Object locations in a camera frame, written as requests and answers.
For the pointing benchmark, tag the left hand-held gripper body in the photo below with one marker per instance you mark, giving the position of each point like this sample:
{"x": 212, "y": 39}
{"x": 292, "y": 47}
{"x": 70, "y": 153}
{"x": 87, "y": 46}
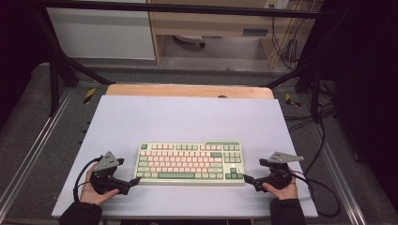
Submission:
{"x": 106, "y": 179}

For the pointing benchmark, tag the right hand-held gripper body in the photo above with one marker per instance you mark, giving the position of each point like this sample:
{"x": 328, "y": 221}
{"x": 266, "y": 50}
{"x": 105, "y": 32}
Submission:
{"x": 280, "y": 176}

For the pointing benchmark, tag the green and cream mechanical keyboard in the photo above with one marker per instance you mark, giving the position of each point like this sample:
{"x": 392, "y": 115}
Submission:
{"x": 187, "y": 162}

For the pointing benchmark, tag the person's right hand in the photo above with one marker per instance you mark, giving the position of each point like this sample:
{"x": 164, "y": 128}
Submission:
{"x": 286, "y": 193}

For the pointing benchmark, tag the person's left hand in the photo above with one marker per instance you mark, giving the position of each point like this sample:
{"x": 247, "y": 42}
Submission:
{"x": 90, "y": 197}

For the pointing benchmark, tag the yellow and black tape strip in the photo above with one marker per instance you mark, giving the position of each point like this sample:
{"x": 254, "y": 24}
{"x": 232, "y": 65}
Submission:
{"x": 291, "y": 100}
{"x": 89, "y": 95}

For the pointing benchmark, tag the wooden table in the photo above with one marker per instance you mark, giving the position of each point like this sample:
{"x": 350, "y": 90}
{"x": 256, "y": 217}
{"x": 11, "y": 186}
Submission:
{"x": 187, "y": 91}

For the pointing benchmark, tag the white cabinet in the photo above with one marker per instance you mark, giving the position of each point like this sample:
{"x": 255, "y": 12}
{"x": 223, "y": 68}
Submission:
{"x": 100, "y": 34}

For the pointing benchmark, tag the white chair base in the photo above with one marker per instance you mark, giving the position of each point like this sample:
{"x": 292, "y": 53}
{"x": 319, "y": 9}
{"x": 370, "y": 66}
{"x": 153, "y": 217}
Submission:
{"x": 189, "y": 39}

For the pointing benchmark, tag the light wooden desk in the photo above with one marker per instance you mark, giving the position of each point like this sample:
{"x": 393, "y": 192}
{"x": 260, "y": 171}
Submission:
{"x": 212, "y": 23}

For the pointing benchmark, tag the aluminium floor rail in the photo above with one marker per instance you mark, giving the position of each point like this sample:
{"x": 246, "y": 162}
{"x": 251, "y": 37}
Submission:
{"x": 338, "y": 175}
{"x": 34, "y": 146}

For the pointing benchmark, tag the black metal frame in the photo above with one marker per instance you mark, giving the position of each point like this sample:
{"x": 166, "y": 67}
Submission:
{"x": 56, "y": 78}

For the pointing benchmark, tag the white wall socket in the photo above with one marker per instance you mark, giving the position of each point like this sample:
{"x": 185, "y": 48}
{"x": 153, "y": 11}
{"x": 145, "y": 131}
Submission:
{"x": 277, "y": 3}

